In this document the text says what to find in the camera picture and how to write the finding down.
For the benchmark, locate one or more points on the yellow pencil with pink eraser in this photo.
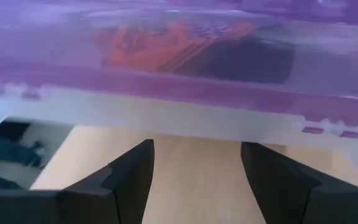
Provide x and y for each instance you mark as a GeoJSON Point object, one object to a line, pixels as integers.
{"type": "Point", "coordinates": [154, 49]}

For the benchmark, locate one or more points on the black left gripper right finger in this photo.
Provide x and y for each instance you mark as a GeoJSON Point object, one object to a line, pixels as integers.
{"type": "Point", "coordinates": [284, 193]}

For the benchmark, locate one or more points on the black pen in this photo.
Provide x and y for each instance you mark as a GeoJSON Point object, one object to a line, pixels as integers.
{"type": "Point", "coordinates": [244, 62]}

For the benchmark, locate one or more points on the dark teal cloth object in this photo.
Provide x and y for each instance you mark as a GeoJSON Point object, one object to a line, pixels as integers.
{"type": "Point", "coordinates": [8, 152]}

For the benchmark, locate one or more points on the translucent white plastic box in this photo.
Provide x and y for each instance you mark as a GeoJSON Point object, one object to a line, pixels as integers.
{"type": "Point", "coordinates": [166, 118]}

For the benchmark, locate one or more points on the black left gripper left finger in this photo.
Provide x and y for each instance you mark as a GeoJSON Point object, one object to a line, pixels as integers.
{"type": "Point", "coordinates": [113, 193]}

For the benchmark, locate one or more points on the purple translucent box lid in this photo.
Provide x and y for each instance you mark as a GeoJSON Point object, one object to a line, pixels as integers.
{"type": "Point", "coordinates": [42, 40]}

